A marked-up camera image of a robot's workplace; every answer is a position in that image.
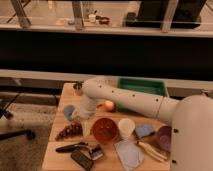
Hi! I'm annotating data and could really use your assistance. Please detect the purple grape bunch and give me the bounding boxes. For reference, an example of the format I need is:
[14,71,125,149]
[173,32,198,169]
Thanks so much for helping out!
[55,123,83,141]

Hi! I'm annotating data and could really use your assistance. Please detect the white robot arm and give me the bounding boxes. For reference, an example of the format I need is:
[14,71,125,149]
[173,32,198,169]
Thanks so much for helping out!
[78,77,213,171]

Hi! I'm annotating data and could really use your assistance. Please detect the red bowl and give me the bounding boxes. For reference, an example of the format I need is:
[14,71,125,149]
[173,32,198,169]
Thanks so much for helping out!
[92,118,118,144]

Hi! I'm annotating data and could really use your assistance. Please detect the purple bowl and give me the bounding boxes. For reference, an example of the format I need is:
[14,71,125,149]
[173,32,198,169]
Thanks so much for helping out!
[156,126,172,152]

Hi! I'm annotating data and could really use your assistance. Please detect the small blue cup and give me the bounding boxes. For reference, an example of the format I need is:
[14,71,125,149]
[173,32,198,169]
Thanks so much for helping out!
[62,105,75,121]

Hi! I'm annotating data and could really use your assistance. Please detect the yellow red apple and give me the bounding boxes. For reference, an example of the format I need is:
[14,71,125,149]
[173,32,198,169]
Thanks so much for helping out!
[104,100,115,112]

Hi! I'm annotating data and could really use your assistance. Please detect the wooden table board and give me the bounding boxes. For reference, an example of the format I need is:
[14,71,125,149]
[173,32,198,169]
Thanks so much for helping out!
[42,83,170,171]

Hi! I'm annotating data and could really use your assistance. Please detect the small black white brush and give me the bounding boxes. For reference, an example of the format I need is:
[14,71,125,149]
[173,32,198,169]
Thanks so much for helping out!
[89,145,104,161]

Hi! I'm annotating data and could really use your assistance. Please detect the small metal cup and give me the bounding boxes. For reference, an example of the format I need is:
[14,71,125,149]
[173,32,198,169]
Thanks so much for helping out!
[73,83,83,96]

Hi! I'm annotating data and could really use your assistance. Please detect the black remote control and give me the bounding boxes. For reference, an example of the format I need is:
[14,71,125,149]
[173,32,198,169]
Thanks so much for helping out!
[71,149,94,171]

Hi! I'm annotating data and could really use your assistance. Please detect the white paper cup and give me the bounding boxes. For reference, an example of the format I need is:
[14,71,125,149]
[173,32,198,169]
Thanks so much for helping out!
[118,118,135,139]

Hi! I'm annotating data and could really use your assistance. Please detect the light blue cloth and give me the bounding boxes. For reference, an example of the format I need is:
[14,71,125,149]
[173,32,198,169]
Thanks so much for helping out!
[114,140,144,171]

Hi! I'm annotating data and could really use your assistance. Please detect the blue sponge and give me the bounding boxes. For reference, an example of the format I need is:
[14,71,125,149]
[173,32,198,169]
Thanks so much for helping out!
[135,124,155,139]

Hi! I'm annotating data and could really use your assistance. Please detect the black chair base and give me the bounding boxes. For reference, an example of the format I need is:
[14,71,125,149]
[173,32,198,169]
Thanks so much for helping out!
[0,93,36,141]

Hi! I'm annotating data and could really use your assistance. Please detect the green plastic tray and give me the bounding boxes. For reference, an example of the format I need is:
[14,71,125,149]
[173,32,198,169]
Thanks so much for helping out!
[115,77,167,114]

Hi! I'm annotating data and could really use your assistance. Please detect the black handled tool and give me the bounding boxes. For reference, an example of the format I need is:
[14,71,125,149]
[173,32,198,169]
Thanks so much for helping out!
[55,142,88,153]

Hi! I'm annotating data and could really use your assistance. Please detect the cream handled tongs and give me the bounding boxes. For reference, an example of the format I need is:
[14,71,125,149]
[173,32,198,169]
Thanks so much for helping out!
[137,141,167,162]

